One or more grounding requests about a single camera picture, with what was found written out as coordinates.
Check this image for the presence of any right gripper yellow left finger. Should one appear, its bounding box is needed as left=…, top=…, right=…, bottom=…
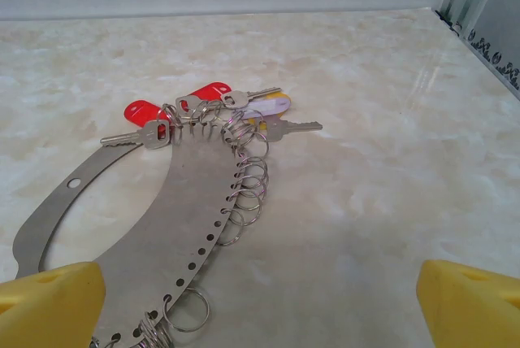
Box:
left=0, top=261, right=106, bottom=348

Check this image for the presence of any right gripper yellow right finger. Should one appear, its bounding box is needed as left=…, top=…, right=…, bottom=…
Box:
left=416, top=259, right=520, bottom=348

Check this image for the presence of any steel key organizer plate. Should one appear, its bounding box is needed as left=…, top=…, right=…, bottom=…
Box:
left=11, top=126, right=245, bottom=348

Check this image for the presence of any yellow plastic key tag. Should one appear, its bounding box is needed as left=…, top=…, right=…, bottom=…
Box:
left=230, top=94, right=293, bottom=120
left=245, top=117, right=271, bottom=132

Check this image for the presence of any silver key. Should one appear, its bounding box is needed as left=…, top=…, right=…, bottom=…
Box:
left=221, top=86, right=283, bottom=107
left=263, top=117, right=324, bottom=142
left=100, top=119, right=171, bottom=150
left=175, top=94, right=206, bottom=115

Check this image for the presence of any red plastic key tag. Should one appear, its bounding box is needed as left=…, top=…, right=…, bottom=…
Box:
left=123, top=98, right=174, bottom=137
left=184, top=81, right=232, bottom=111

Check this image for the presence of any steel split ring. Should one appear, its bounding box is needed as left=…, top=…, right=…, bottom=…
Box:
left=237, top=156, right=270, bottom=181
left=221, top=209, right=247, bottom=244
left=137, top=315, right=176, bottom=348
left=233, top=185, right=269, bottom=214
left=163, top=285, right=212, bottom=331
left=235, top=168, right=271, bottom=198

